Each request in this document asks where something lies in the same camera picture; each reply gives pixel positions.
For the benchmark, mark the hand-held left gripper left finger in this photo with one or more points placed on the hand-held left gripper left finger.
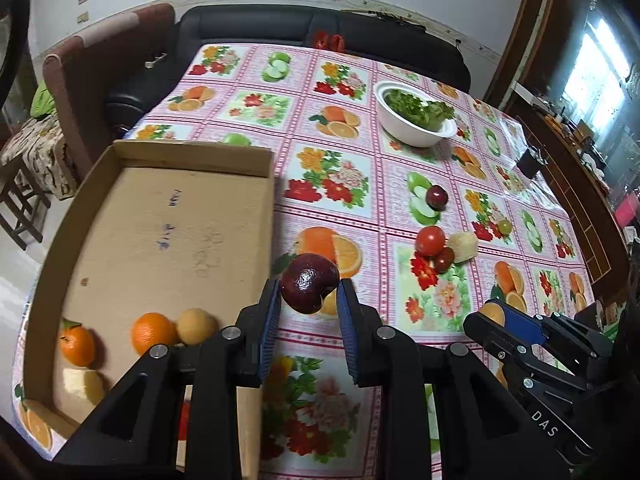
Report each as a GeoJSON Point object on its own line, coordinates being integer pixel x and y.
{"type": "Point", "coordinates": [267, 330]}

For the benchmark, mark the white bowl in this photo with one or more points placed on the white bowl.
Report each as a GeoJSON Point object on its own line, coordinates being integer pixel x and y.
{"type": "Point", "coordinates": [410, 132]}

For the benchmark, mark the seat with patterned cloth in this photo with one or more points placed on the seat with patterned cloth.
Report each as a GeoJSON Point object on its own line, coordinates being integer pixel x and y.
{"type": "Point", "coordinates": [35, 150]}

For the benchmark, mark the green grape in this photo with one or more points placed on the green grape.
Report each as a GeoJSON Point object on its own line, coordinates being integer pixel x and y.
{"type": "Point", "coordinates": [505, 226]}

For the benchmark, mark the pink fruit flower printed tablecloth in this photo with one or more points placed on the pink fruit flower printed tablecloth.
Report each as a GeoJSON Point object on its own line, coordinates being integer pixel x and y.
{"type": "Point", "coordinates": [350, 170]}

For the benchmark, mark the tangerine with green leaf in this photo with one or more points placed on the tangerine with green leaf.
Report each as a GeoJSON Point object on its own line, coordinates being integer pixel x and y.
{"type": "Point", "coordinates": [77, 347]}

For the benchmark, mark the dark wooden stool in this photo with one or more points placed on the dark wooden stool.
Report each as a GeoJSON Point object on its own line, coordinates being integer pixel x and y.
{"type": "Point", "coordinates": [20, 210]}

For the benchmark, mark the dark purple plum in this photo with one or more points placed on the dark purple plum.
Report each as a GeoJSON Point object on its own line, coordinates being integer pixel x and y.
{"type": "Point", "coordinates": [305, 280]}

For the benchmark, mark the bright window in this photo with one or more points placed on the bright window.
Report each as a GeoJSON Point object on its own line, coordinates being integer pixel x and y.
{"type": "Point", "coordinates": [595, 65]}

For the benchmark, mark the green cushion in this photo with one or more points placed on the green cushion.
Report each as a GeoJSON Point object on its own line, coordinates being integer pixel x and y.
{"type": "Point", "coordinates": [42, 100]}

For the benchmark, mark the tan longan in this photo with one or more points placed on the tan longan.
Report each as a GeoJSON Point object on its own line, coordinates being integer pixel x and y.
{"type": "Point", "coordinates": [196, 326]}

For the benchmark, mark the brown armchair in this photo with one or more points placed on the brown armchair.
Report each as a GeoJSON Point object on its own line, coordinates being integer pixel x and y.
{"type": "Point", "coordinates": [100, 75]}

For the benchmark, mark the red tomato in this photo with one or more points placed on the red tomato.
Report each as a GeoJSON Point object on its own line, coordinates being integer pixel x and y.
{"type": "Point", "coordinates": [430, 240]}

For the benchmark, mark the round orange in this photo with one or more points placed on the round orange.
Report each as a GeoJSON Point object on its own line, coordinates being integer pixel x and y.
{"type": "Point", "coordinates": [152, 332]}

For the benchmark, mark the red plum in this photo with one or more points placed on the red plum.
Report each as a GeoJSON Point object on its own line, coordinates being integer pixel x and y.
{"type": "Point", "coordinates": [437, 197]}

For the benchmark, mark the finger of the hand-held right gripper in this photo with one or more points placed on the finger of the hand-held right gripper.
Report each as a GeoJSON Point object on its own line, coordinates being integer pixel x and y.
{"type": "Point", "coordinates": [520, 322]}
{"type": "Point", "coordinates": [575, 332]}

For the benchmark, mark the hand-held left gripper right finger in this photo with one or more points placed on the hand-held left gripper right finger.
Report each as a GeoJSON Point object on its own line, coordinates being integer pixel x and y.
{"type": "Point", "coordinates": [348, 335]}

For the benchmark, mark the cardboard box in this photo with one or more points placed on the cardboard box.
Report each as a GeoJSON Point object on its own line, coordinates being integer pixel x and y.
{"type": "Point", "coordinates": [165, 240]}

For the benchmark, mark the green leafy vegetables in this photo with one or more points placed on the green leafy vegetables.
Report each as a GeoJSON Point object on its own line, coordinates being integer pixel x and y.
{"type": "Point", "coordinates": [415, 105]}

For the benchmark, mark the black leather sofa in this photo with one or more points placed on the black leather sofa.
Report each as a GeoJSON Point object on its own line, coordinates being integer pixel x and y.
{"type": "Point", "coordinates": [260, 25]}

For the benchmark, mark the wooden brick-pattern counter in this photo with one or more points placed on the wooden brick-pattern counter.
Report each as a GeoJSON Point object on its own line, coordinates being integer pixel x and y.
{"type": "Point", "coordinates": [575, 195]}

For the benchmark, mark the red cloth item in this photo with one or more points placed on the red cloth item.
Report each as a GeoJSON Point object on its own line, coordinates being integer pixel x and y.
{"type": "Point", "coordinates": [330, 40]}

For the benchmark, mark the wall socket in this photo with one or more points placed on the wall socket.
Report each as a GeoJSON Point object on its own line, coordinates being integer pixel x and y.
{"type": "Point", "coordinates": [83, 17]}

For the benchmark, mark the wrinkled red date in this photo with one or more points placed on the wrinkled red date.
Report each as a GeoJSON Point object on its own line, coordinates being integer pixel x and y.
{"type": "Point", "coordinates": [444, 260]}

